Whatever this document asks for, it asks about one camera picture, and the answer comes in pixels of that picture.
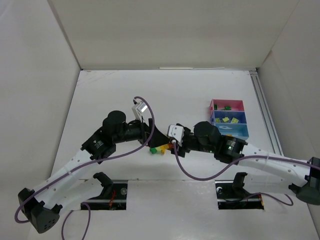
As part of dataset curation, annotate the pink container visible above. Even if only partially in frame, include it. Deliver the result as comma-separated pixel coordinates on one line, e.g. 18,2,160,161
209,99,245,112

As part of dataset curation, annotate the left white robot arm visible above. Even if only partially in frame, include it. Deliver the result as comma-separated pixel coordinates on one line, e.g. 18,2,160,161
17,110,169,234

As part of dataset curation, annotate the light blue container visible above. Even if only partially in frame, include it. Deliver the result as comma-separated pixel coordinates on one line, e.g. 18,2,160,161
214,123,249,140

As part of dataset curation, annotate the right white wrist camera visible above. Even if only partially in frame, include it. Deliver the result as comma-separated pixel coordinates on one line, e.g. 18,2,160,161
167,124,185,146

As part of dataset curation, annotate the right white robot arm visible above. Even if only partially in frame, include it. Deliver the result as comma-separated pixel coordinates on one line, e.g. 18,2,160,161
167,121,320,206

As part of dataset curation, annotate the green lego in pile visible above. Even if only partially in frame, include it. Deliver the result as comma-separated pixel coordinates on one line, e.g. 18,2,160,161
149,147,158,154

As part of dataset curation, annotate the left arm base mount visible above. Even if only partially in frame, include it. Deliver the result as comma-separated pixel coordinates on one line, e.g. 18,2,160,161
85,172,128,211

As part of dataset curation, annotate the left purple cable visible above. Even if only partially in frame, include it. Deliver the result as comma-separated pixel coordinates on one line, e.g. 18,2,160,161
14,96,154,240

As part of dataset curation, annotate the yellow curved lego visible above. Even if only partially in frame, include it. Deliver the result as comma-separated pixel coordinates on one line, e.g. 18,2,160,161
155,144,171,155

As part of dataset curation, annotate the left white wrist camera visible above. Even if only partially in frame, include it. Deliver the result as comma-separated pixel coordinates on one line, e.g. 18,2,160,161
131,99,148,122

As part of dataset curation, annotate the purple-blue container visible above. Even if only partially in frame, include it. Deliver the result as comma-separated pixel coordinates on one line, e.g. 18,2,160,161
210,110,247,124

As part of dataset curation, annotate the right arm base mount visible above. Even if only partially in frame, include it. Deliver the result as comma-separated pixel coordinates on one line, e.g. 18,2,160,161
215,172,264,210

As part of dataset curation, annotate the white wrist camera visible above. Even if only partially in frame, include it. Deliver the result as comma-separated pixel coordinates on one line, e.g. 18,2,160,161
167,124,185,146
131,99,148,122

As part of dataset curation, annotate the aluminium rail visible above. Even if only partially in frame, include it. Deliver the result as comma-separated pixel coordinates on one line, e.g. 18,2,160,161
249,70,283,156

